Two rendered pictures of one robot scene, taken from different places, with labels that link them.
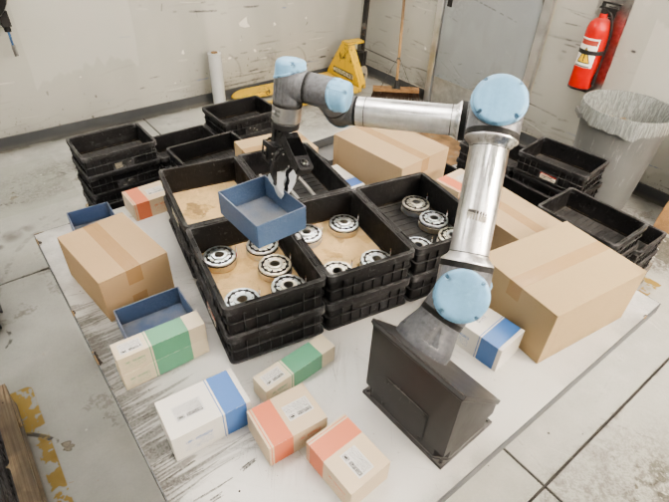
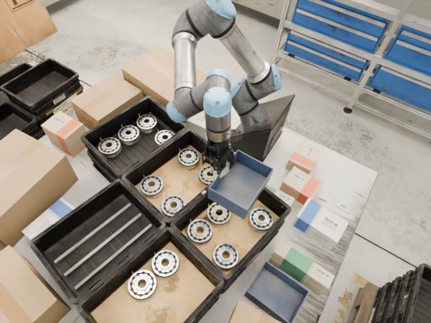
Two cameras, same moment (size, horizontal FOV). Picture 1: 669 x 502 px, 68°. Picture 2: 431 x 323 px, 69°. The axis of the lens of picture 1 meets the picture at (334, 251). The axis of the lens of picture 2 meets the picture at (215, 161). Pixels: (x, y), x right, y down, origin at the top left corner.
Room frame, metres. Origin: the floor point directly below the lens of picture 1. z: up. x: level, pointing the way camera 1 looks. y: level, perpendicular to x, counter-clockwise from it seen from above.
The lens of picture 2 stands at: (1.43, 0.72, 2.05)
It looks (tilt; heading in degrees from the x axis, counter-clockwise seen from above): 54 degrees down; 247
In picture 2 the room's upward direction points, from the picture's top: 6 degrees clockwise
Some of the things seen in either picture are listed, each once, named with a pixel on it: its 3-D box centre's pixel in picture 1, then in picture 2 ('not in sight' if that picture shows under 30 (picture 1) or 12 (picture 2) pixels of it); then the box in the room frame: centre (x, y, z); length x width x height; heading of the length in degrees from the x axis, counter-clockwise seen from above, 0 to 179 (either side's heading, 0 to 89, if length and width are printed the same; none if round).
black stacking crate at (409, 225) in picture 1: (417, 221); (137, 140); (1.42, -0.28, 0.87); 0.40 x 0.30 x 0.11; 29
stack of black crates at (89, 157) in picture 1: (120, 175); not in sight; (2.47, 1.25, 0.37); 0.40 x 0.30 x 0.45; 130
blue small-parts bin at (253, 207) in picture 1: (262, 209); (240, 182); (1.11, 0.20, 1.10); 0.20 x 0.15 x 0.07; 40
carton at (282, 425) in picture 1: (287, 422); (301, 186); (0.70, 0.10, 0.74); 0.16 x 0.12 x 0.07; 125
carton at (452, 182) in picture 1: (458, 187); (64, 129); (1.76, -0.49, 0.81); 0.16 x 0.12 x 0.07; 132
